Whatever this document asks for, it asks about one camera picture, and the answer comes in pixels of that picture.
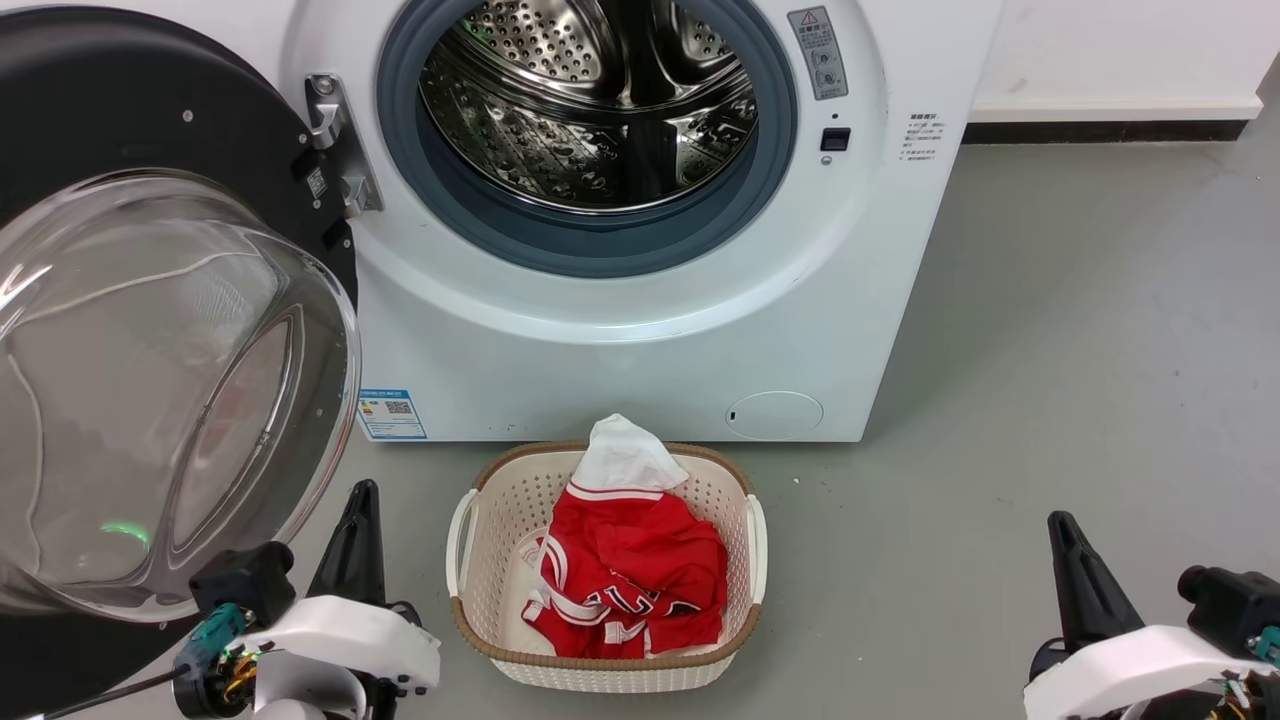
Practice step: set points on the beige perforated laundry basket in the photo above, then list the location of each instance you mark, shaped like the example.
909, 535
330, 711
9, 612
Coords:
500, 530

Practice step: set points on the round white filter cover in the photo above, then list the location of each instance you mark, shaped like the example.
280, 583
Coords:
775, 415

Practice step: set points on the red and white garment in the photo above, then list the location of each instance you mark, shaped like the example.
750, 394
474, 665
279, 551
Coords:
630, 560

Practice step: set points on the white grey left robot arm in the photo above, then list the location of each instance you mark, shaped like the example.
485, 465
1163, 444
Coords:
300, 700

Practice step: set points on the black baseboard strip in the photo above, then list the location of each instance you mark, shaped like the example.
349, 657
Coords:
1100, 131

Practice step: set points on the blue white energy label sticker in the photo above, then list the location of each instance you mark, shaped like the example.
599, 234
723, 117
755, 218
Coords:
392, 415

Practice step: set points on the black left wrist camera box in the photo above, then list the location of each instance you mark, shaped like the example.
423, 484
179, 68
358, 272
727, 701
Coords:
245, 585

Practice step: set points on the steel perforated washer drum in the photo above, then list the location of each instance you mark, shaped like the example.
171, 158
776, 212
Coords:
560, 130

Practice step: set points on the grey warning sticker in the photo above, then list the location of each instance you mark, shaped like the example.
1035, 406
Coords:
818, 52

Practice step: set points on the metal washer door hinge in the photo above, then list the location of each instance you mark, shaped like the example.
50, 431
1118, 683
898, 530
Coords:
345, 150

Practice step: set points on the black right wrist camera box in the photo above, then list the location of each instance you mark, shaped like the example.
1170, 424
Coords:
1230, 610

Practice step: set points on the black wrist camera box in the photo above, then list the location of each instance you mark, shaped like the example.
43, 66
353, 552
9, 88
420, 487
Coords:
245, 585
1230, 610

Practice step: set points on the black door latch socket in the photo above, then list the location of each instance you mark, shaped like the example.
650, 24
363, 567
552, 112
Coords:
835, 139

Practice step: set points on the white front-load washing machine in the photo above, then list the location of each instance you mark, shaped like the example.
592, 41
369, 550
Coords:
600, 370

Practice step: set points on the black round glass washer door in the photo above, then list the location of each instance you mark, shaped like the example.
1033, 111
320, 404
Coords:
150, 350

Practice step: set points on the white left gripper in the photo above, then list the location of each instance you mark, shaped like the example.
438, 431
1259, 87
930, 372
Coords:
350, 635

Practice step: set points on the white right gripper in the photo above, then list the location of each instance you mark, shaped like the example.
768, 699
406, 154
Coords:
1120, 675

